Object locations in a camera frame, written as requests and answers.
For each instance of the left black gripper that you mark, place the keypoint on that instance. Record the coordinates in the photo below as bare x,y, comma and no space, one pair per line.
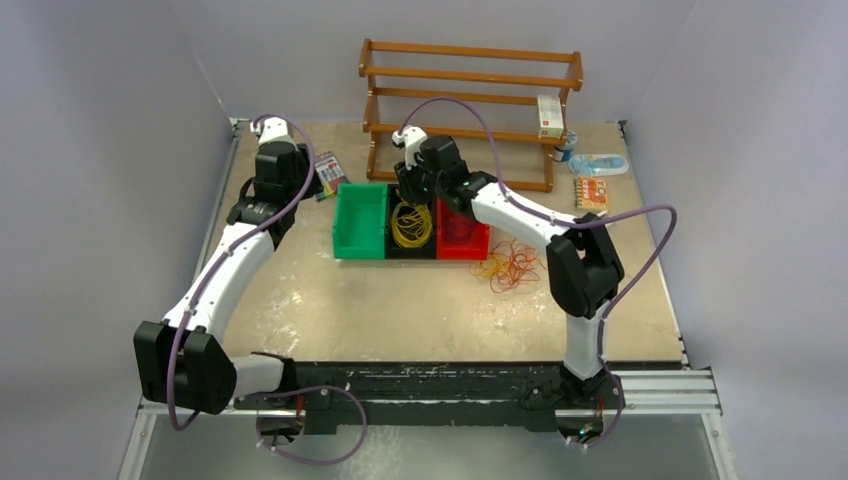
302,160

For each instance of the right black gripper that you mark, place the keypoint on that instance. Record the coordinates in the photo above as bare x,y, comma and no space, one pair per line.
407,180

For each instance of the green plastic bin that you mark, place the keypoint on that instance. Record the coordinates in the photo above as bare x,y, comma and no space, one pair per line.
360,221

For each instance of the red plastic bin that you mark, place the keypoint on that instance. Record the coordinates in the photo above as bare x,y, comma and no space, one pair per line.
459,237

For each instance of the black plastic bin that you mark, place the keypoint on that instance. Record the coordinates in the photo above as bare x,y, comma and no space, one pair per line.
410,232

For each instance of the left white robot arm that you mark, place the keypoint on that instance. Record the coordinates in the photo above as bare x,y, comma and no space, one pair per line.
180,359

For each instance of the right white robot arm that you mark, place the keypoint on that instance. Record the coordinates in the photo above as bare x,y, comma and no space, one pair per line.
584,270

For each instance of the pack of coloured markers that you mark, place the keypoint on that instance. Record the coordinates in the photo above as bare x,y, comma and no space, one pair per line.
330,174

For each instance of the white red carton box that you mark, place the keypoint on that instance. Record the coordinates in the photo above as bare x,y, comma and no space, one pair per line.
551,121

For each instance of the orange snack packet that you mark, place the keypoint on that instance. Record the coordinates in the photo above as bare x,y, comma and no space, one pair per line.
591,194

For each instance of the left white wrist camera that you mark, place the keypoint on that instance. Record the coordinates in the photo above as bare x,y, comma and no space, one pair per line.
273,131

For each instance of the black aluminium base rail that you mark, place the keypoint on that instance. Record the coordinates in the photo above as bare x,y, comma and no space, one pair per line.
318,397

